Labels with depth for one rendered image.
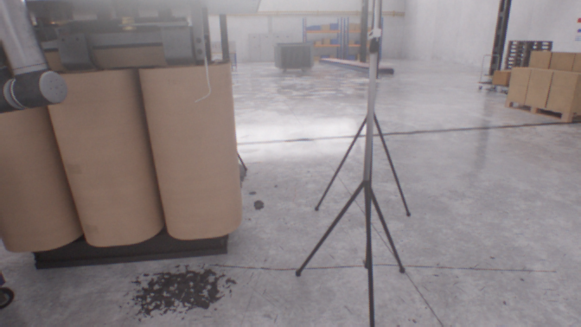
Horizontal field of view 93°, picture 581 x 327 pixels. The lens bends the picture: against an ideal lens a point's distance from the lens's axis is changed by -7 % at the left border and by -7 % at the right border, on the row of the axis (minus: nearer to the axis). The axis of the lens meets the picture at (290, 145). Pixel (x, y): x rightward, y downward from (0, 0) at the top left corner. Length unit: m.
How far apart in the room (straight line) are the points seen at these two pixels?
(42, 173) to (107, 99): 0.52
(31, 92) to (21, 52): 0.12
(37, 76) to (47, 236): 0.98
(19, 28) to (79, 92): 0.43
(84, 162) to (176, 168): 0.42
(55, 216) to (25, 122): 0.49
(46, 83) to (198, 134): 0.61
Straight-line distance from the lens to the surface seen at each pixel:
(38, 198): 1.85
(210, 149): 1.44
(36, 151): 1.78
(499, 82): 8.82
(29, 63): 1.20
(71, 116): 1.58
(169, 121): 1.43
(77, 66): 1.59
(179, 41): 1.41
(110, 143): 1.55
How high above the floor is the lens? 1.15
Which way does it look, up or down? 19 degrees down
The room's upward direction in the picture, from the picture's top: 1 degrees counter-clockwise
